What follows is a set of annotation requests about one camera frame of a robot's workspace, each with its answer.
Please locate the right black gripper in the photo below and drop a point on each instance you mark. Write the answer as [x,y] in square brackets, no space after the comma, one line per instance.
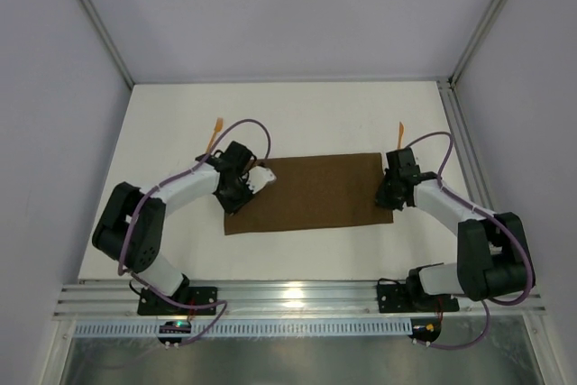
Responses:
[389,196]

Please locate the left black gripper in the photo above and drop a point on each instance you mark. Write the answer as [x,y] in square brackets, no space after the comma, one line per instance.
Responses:
[233,196]

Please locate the brown cloth napkin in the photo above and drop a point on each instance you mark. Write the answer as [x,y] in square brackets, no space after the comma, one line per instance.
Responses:
[315,192]

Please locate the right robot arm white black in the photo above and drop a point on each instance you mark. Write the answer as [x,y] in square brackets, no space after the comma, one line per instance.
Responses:
[492,260]

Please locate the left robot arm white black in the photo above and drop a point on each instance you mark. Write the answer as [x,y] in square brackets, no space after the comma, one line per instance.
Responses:
[129,230]

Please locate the orange plastic knife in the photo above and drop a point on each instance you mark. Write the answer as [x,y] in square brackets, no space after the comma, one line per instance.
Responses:
[401,130]

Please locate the orange plastic fork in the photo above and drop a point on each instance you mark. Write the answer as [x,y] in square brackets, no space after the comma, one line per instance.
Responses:
[218,127]

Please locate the left small controller board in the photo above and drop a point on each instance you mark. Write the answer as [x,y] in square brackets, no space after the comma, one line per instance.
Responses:
[174,333]

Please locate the small controller board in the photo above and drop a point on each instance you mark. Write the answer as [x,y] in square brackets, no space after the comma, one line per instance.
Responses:
[425,332]
[174,333]

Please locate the right small controller board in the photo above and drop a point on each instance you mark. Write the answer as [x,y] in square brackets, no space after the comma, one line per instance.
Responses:
[425,332]

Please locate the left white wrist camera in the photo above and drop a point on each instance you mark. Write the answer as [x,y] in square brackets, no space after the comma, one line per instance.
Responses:
[259,178]

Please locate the aluminium right side rail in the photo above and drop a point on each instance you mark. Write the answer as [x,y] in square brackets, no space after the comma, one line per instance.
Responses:
[475,181]

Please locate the aluminium rail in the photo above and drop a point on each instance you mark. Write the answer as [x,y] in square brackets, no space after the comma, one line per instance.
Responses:
[114,298]
[475,181]

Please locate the aluminium front rail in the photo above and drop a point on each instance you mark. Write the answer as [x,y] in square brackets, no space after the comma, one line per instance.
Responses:
[114,298]

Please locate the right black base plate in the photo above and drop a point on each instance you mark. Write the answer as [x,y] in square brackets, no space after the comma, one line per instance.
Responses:
[407,296]

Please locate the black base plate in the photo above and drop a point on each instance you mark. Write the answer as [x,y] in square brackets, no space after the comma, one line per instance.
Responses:
[407,296]
[151,305]

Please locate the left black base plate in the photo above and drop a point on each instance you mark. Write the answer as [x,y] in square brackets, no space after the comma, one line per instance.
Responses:
[151,305]

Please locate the slotted grey cable duct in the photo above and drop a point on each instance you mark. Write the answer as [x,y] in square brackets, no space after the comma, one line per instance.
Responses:
[257,328]

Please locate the right aluminium corner post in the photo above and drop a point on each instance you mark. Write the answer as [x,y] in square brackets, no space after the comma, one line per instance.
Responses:
[482,29]

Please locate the aluminium corner post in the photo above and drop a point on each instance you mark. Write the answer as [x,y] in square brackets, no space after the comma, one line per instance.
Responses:
[93,16]
[482,29]

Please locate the left aluminium corner post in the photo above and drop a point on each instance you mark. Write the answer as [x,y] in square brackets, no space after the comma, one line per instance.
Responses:
[93,16]

